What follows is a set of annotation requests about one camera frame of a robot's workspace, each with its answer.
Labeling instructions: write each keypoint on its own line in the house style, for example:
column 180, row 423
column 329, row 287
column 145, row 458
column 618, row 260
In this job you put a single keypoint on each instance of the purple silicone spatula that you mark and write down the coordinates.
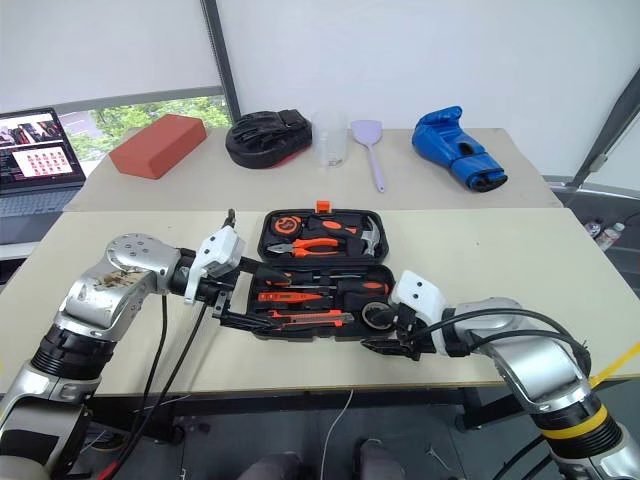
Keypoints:
column 365, row 131

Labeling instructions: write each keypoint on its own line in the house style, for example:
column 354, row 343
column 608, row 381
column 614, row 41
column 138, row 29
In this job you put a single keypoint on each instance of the silver claw hammer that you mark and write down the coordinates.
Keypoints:
column 370, row 236

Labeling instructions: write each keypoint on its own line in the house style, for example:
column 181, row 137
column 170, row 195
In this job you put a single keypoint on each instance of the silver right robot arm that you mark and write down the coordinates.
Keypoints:
column 540, row 360

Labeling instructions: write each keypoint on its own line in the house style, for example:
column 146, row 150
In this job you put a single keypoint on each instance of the small silver metal tool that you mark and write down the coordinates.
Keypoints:
column 436, row 456

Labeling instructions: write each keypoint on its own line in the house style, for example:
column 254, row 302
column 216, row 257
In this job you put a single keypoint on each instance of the orange voltage tester pen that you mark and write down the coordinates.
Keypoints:
column 290, row 296

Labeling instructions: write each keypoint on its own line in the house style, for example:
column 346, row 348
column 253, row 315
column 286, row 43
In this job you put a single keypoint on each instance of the black table frame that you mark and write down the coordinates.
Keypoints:
column 300, row 400

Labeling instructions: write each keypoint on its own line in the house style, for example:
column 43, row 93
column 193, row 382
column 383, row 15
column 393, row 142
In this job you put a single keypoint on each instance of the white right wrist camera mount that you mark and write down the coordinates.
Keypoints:
column 415, row 292

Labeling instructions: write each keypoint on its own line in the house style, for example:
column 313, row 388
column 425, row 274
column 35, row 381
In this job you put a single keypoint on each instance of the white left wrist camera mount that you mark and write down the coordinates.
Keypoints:
column 220, row 250

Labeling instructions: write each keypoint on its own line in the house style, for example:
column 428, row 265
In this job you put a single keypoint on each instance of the orange black tape measure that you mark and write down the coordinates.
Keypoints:
column 286, row 226

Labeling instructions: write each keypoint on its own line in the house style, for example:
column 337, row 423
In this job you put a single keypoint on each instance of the clear plastic measuring cup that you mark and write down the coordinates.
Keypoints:
column 330, row 145

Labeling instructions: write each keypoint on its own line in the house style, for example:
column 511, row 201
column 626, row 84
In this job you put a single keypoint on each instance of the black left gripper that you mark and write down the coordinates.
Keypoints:
column 217, row 290

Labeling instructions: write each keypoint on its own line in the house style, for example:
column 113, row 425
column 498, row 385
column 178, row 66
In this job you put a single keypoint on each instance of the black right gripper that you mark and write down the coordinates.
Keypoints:
column 412, row 330

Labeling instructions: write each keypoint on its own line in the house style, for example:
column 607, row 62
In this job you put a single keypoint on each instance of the grey diagonal metal post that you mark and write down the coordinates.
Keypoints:
column 610, row 135

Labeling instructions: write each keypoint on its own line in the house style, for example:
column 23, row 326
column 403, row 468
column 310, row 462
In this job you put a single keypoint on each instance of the dark shoe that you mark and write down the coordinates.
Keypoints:
column 102, row 444

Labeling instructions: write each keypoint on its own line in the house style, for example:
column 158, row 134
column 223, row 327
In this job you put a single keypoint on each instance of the open laptop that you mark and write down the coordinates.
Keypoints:
column 40, row 155

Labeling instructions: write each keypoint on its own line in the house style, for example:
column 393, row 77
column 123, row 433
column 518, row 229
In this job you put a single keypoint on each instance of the black orange screwdriver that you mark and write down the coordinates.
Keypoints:
column 365, row 286
column 280, row 283

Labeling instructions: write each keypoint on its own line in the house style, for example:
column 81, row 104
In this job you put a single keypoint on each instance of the dark rounded shape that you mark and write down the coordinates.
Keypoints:
column 275, row 467
column 380, row 460

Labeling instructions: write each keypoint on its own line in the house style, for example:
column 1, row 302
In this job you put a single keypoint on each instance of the black orange utility knife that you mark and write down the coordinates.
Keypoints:
column 310, row 318

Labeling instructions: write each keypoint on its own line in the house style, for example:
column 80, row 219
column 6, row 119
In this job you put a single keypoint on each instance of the red foam block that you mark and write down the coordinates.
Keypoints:
column 155, row 147

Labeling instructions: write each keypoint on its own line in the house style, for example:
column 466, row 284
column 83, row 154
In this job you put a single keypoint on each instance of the black tool case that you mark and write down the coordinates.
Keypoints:
column 310, row 336

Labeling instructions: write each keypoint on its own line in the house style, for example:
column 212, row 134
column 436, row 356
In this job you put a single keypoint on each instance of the black electrical tape roll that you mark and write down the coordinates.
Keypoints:
column 367, row 320

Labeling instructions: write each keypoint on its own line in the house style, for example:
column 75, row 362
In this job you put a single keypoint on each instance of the blue boxing glove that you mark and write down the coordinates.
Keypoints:
column 445, row 140

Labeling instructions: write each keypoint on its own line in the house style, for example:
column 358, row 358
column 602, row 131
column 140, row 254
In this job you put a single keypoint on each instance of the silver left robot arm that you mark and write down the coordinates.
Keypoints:
column 115, row 295

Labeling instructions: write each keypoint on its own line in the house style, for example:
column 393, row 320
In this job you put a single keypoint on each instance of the dark window pillar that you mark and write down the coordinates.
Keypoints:
column 220, row 60

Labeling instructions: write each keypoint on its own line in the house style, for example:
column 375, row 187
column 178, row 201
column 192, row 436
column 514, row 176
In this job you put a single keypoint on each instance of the black boxing focus pad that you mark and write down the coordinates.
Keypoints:
column 265, row 140

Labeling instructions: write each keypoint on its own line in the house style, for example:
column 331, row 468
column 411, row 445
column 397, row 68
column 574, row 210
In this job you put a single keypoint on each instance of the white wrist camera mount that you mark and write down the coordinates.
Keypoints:
column 415, row 292
column 220, row 250

